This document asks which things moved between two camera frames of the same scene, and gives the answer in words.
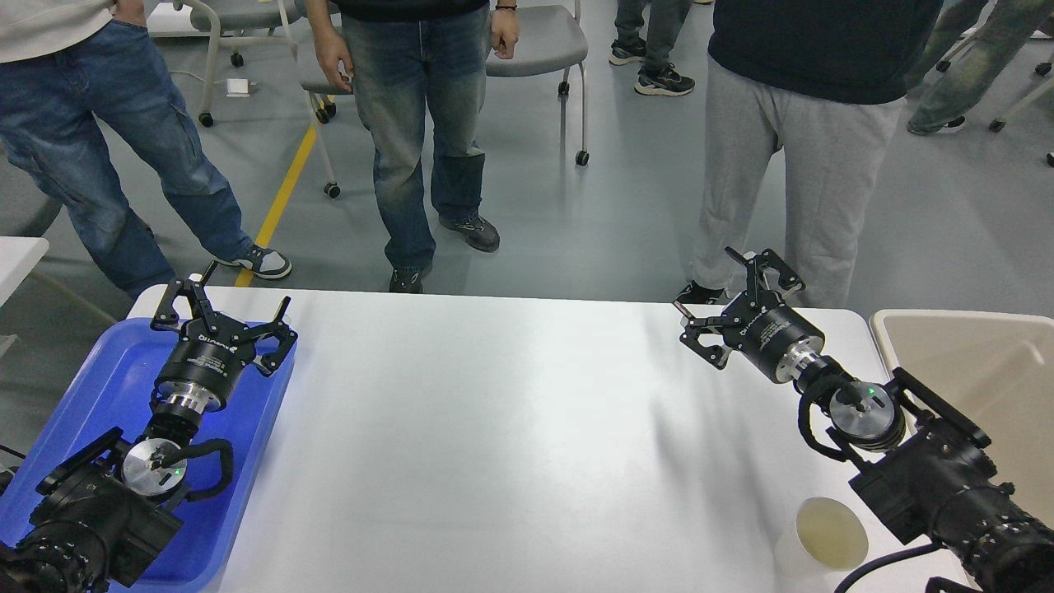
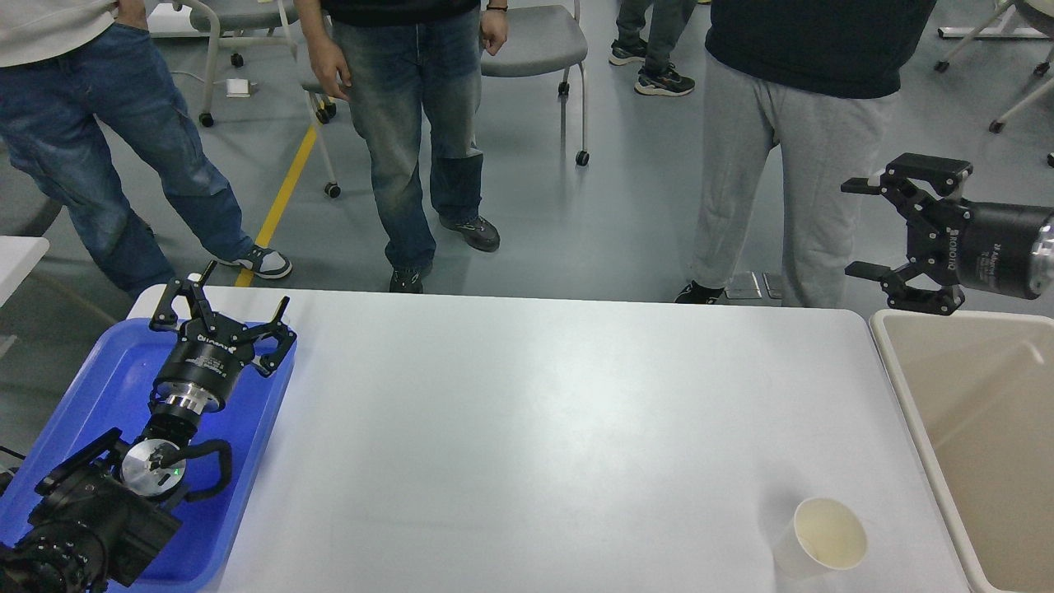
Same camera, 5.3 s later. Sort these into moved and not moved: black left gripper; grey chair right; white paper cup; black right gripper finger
Moved: black right gripper finger
Not moved: grey chair right; black left gripper; white paper cup
